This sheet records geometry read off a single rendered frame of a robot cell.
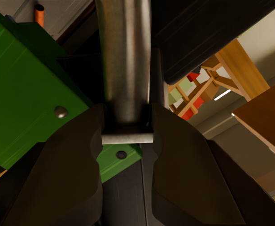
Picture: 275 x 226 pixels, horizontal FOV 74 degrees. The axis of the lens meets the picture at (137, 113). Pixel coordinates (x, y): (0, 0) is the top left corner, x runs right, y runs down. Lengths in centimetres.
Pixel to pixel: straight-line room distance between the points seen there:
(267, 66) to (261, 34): 139
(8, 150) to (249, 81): 91
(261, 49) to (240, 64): 892
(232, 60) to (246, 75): 9
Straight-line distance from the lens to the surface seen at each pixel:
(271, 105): 65
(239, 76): 95
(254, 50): 975
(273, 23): 1007
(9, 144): 20
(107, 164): 19
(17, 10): 57
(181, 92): 346
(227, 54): 93
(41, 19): 59
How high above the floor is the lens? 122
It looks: 6 degrees up
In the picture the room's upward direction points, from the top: 141 degrees clockwise
